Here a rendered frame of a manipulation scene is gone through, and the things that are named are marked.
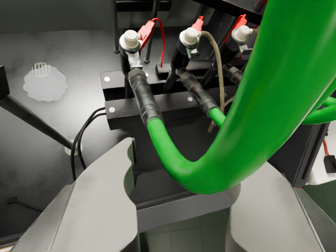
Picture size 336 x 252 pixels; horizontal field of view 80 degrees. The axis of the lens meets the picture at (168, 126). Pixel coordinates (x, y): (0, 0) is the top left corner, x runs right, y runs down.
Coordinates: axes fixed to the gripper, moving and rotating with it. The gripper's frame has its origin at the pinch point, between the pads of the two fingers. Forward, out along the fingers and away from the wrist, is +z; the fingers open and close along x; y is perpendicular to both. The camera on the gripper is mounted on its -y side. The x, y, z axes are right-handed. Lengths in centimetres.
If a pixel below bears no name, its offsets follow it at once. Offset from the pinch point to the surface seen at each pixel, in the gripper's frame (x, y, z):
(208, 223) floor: 22, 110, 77
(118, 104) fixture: -11.0, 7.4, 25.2
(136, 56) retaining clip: -5.1, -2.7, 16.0
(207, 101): 3.7, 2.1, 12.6
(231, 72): 8.7, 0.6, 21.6
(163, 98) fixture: -2.4, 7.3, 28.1
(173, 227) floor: 0, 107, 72
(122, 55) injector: -7.2, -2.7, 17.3
